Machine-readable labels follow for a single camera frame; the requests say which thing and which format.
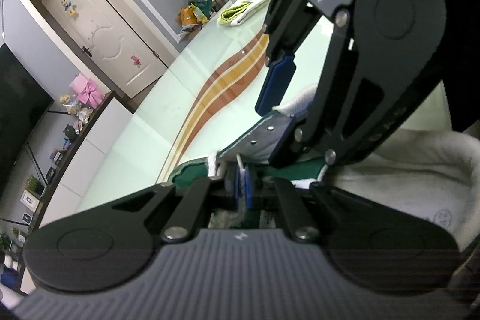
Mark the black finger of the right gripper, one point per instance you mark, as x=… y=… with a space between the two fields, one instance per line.
x=287 y=23
x=379 y=68

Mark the cardboard boxes and bags pile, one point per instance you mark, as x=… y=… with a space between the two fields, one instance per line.
x=195 y=15

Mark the yellow white folded cloth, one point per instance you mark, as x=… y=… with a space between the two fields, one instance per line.
x=240 y=12

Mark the white TV cabinet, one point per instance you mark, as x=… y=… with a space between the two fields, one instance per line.
x=82 y=161

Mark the white framed photo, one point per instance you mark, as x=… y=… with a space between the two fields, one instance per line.
x=29 y=200

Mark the potted plant in white pot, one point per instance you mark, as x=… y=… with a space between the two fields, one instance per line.
x=9 y=255

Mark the black wall television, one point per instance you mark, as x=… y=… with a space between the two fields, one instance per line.
x=23 y=103

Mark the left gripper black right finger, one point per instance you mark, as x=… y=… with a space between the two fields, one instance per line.
x=379 y=248

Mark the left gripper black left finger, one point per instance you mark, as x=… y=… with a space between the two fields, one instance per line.
x=104 y=247

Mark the white interior door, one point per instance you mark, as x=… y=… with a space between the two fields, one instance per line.
x=108 y=40

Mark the small green plant black pot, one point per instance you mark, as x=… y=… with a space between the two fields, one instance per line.
x=34 y=186

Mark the flower bouquet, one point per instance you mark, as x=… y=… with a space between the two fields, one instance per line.
x=74 y=106

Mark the white shoelace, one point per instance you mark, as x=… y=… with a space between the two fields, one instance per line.
x=234 y=176

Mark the green canvas sneaker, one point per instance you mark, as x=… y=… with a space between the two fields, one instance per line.
x=424 y=169

